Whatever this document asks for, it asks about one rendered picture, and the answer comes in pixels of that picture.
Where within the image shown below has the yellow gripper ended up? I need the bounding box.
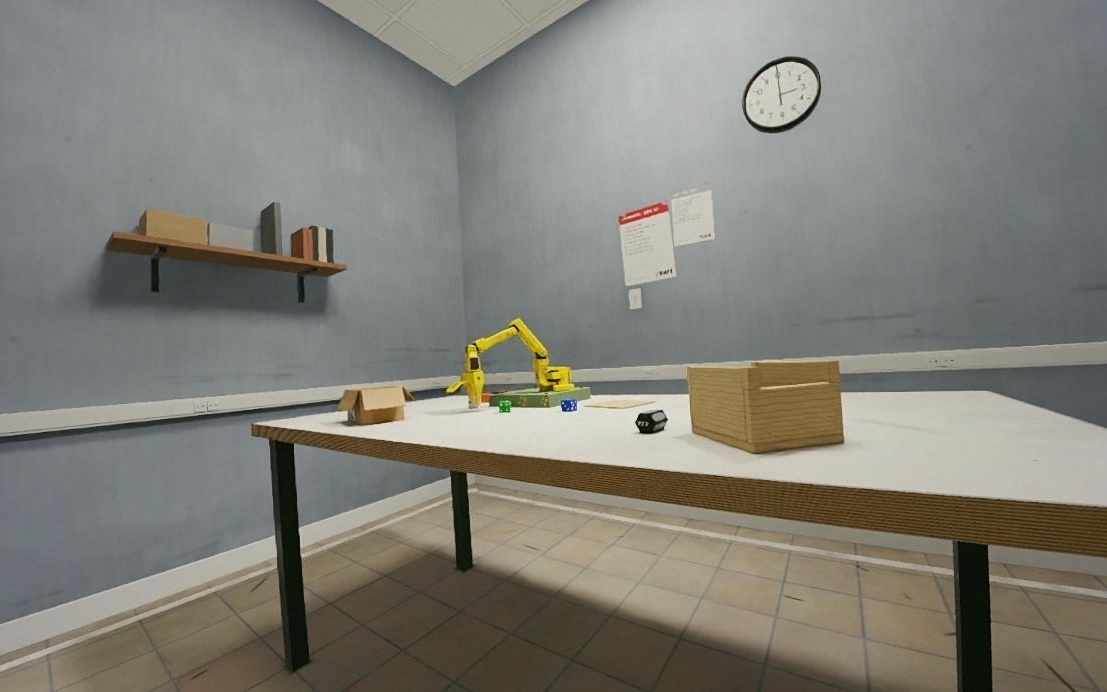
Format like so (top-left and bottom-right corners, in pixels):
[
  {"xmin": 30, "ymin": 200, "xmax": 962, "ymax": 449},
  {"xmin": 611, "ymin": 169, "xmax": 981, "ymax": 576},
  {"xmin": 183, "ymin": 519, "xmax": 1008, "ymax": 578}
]
[{"xmin": 446, "ymin": 370, "xmax": 484, "ymax": 406}]

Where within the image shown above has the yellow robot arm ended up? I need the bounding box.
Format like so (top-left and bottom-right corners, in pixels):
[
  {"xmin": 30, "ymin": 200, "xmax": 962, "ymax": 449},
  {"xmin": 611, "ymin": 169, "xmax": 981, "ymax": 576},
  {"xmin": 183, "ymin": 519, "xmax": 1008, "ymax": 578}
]
[{"xmin": 465, "ymin": 318, "xmax": 575, "ymax": 392}]

